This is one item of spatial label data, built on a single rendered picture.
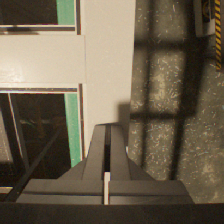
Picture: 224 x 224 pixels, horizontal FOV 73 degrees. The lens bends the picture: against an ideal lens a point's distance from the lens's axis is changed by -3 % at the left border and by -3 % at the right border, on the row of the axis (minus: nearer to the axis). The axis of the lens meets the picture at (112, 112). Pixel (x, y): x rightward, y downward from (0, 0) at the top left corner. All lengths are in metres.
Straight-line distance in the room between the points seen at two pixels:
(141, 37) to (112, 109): 0.98
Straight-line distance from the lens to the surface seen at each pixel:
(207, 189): 1.77
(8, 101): 0.64
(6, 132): 0.66
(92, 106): 0.15
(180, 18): 1.20
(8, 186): 0.77
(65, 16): 0.23
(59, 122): 1.17
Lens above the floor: 1.08
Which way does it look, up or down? 73 degrees down
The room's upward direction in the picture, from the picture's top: 178 degrees clockwise
